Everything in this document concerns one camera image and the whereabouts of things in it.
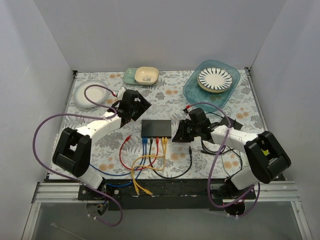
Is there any green square dish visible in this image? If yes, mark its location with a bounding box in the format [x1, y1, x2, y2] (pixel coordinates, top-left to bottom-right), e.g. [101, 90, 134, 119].
[123, 67, 139, 85]

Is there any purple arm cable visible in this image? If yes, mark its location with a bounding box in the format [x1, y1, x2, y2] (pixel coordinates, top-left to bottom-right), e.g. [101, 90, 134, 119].
[183, 101, 261, 217]
[32, 84, 125, 227]

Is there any black power adapter cable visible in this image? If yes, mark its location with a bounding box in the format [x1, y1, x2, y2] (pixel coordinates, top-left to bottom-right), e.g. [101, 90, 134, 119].
[199, 111, 245, 176]

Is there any black network switch box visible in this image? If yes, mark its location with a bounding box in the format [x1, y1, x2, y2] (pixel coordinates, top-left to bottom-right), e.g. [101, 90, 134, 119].
[141, 119, 172, 139]

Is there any yellow ethernet cable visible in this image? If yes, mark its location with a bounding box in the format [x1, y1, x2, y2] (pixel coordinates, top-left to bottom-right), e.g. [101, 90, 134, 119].
[131, 136, 167, 196]
[132, 136, 169, 197]

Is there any floral patterned table mat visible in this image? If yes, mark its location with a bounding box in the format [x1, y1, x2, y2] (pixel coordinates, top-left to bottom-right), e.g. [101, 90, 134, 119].
[48, 69, 280, 180]

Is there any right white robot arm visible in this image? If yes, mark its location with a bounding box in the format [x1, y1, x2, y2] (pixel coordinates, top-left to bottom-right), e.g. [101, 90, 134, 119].
[172, 108, 292, 199]

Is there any teal transparent plastic tray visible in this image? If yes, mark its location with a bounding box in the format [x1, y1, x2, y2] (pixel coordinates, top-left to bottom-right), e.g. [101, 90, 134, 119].
[182, 60, 241, 112]

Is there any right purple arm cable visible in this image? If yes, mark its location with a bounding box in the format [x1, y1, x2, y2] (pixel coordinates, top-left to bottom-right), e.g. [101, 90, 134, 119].
[183, 101, 261, 217]

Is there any white blue-rimmed bowl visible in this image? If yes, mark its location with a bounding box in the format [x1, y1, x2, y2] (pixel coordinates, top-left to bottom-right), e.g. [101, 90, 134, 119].
[73, 80, 110, 108]

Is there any striped white blue plate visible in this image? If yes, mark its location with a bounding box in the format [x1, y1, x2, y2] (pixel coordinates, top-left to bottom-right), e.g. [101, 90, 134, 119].
[197, 67, 233, 93]

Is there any blue ethernet cable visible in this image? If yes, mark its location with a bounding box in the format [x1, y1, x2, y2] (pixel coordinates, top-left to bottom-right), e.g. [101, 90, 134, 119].
[88, 137, 148, 176]
[104, 137, 150, 188]

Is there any red ethernet cable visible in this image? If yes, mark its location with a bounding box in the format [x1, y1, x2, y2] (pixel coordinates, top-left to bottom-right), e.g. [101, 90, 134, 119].
[119, 134, 161, 173]

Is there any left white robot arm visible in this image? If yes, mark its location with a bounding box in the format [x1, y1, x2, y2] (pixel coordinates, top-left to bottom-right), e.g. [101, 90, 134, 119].
[52, 89, 152, 200]

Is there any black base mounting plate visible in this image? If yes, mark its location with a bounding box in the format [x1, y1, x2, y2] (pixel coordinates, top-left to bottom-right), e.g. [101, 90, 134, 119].
[77, 178, 249, 213]

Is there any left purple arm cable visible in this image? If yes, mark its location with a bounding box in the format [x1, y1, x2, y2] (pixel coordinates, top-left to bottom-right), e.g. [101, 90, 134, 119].
[32, 84, 125, 227]

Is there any beige square bowl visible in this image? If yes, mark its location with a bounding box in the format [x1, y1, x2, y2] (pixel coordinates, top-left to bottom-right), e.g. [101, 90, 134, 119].
[134, 66, 159, 85]

